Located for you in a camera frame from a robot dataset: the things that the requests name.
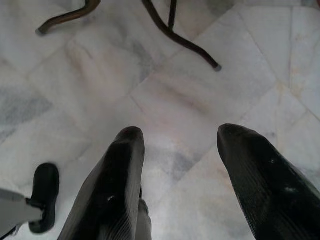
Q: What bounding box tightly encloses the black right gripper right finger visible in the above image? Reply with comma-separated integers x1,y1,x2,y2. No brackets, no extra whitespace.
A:
216,123,320,240

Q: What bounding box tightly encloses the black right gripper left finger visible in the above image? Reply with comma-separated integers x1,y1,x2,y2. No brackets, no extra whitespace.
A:
56,126,146,240

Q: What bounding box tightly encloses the dark curved chair leg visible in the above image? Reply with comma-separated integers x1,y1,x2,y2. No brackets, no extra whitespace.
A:
35,0,97,35
141,0,222,72

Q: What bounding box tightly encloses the thin black chair strut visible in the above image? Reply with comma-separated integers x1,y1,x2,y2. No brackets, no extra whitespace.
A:
167,0,178,29

